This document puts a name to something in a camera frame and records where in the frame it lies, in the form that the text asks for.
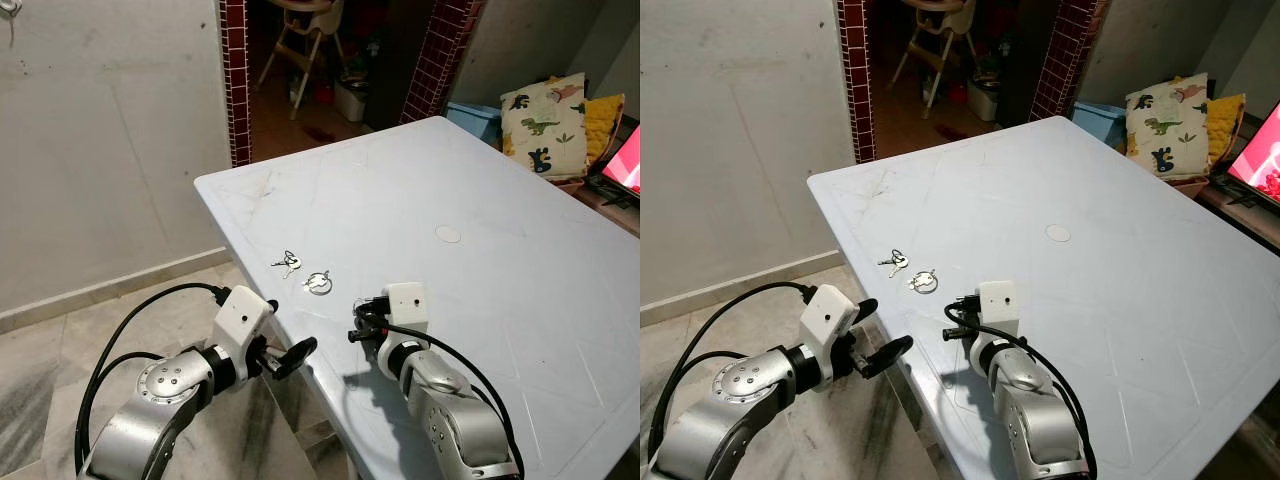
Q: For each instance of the small silver key bunch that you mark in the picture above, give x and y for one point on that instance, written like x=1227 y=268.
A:
x=288 y=263
x=895 y=262

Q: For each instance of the yellow pillow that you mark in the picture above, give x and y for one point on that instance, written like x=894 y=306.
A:
x=603 y=128
x=1226 y=128

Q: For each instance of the white plastic bin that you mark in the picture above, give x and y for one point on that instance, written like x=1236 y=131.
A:
x=351 y=102
x=982 y=100

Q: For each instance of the flat screen television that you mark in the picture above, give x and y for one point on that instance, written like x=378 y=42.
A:
x=628 y=165
x=1262 y=165

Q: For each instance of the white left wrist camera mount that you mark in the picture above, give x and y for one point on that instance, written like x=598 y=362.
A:
x=240 y=315
x=830 y=320

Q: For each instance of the blue plastic box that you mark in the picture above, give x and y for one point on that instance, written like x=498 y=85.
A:
x=1098 y=120
x=472 y=120

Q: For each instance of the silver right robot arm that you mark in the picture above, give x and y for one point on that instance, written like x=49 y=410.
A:
x=1040 y=425
x=455 y=420

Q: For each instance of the light blue folding table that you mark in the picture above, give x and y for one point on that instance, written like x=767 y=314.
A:
x=480 y=300
x=1100 y=300

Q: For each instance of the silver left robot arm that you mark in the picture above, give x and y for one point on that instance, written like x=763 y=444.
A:
x=165 y=395
x=745 y=390

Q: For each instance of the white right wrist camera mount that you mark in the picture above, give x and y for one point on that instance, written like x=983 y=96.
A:
x=408 y=305
x=1000 y=305

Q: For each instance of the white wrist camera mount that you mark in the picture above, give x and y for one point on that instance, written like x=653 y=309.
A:
x=1000 y=305
x=408 y=305
x=830 y=320
x=240 y=315

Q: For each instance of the white dinosaur print pillow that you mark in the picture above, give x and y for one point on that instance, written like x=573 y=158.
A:
x=543 y=125
x=1168 y=125

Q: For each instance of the white child high chair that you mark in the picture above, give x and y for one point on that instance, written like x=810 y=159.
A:
x=305 y=30
x=935 y=30

